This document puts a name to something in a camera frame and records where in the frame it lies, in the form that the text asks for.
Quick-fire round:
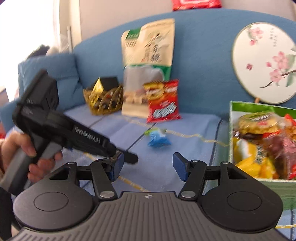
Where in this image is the small blue snack packet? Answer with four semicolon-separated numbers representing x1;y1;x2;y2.
144;128;171;148

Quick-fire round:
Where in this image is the yellow orange snack bag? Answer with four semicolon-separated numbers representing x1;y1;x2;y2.
232;137;279;179

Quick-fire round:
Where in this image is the red clear candy bag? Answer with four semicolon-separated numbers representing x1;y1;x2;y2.
262;113;295;180

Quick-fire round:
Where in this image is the person's left hand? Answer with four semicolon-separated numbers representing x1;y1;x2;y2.
0;131;64;183

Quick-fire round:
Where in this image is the blue sofa cushion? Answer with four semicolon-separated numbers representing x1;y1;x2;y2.
0;52;85;133

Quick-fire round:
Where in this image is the woven bamboo basket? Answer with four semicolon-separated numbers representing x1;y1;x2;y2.
83;84;123;115

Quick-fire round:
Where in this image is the red lion snack bag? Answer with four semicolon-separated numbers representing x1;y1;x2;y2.
143;79;181;123

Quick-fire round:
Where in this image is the black and gold packet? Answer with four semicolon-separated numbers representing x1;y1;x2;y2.
89;76;119;107

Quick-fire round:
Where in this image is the green cardboard box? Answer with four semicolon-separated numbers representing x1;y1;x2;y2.
229;101;295;209

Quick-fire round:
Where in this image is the round rice cracker packet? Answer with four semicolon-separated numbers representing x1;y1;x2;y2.
238;111;281;135

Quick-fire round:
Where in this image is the large kraft grain pouch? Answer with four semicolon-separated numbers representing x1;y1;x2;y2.
121;18;175;118

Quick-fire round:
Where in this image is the blue fabric sofa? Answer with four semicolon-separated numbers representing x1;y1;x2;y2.
0;9;296;241

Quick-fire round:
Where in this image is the round floral hand fan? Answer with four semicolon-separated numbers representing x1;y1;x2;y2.
231;22;295;104

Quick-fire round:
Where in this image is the red packet on sofa top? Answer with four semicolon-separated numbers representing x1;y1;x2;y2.
171;0;222;11

